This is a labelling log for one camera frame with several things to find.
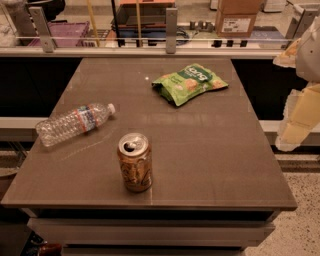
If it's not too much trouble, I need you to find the cardboard box with label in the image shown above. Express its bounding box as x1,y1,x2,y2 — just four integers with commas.
215,0,262,37

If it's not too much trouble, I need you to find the clear plastic water bottle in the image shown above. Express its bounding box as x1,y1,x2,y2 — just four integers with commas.
35,103,116,147

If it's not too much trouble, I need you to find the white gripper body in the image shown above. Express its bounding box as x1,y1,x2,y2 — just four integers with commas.
296,17,320,82

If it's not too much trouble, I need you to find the purple plastic crate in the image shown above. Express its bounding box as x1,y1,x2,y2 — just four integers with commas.
28,21,92,48

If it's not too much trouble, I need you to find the glass railing with metal posts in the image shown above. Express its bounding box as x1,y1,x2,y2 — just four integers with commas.
1,3,319,58

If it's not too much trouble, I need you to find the orange soda can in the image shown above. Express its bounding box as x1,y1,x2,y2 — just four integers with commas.
117,133,152,192

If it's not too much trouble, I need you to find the green snack chip bag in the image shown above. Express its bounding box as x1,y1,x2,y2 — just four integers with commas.
152,63,228,107

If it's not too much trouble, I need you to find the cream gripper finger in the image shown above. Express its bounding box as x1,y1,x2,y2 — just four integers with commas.
273,39,301,68
275,83,320,152

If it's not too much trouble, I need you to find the orange and blue cart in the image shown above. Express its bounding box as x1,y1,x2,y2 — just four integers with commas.
111,0,176,41

